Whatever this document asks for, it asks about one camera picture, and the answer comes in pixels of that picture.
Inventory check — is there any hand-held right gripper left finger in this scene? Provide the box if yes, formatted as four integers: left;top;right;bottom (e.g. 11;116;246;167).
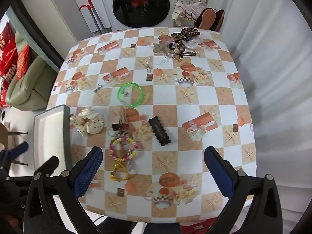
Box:
23;146;110;234

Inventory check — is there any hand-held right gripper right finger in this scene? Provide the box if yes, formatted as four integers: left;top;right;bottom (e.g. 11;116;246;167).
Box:
203;146;284;234

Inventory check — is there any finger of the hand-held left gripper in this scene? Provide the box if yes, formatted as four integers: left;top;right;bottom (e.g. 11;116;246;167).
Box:
8;141;29;160
34;155;59;177

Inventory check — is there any white jewelry box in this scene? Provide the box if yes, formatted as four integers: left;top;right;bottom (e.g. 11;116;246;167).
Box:
33;104;73;177

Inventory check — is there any pink yellow beaded bracelet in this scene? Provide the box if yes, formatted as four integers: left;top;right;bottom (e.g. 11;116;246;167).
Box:
110;136;137;162

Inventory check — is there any cream dotted scrunchie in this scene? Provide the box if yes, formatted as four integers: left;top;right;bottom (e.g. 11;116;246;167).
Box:
69;108;104;136

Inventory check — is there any black scalloped hair clip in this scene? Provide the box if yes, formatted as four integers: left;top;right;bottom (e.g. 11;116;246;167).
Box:
148;117;171;147

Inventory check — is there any green plastic bangle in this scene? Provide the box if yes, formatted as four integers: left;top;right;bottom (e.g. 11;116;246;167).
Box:
118;82;144;108

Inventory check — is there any tan wooden chair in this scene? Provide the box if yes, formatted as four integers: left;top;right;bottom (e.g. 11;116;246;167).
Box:
0;122;29;152

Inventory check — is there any red cloth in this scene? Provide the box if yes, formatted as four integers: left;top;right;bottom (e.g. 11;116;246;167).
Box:
180;218;217;234

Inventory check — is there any pale green leather sofa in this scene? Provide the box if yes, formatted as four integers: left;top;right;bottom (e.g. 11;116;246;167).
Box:
6;32;58;106

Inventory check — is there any red patterned cushion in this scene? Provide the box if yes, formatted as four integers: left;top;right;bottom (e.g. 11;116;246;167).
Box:
16;45;31;80

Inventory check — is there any checked printed tablecloth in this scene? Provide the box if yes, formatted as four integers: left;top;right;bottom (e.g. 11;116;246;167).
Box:
46;27;256;225

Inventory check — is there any red lettered cushion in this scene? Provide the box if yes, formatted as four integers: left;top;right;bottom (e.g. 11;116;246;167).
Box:
0;22;18;84

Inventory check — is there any white curtain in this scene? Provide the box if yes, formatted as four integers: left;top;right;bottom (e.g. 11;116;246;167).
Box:
210;0;312;201

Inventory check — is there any clear plastic bag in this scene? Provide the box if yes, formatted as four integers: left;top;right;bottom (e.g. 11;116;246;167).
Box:
185;38;205;50

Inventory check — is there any grey star hair clip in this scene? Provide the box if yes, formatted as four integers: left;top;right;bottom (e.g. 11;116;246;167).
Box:
153;42;174;58

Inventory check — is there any leopard print bow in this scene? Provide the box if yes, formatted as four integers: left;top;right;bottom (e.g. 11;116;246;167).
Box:
171;28;201;42

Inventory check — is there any dark brown chair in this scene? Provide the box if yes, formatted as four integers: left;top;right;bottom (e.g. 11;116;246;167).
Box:
196;8;225;32

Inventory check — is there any pile of pale clothes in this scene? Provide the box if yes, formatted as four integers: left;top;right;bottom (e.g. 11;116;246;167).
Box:
172;0;207;26

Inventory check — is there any white washing machine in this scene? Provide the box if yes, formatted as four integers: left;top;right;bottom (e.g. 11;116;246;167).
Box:
96;0;176;31

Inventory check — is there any dark glass door frame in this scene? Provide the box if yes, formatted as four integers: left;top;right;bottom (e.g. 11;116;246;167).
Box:
0;0;64;72

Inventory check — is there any clear bead keychain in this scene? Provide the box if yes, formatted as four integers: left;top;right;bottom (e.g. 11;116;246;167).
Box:
145;56;169;74

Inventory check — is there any striped leopard hair tie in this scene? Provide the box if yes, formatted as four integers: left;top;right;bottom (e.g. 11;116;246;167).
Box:
169;41;188;54

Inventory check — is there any red handled mop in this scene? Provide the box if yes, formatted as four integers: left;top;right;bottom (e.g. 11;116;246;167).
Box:
78;0;108;35

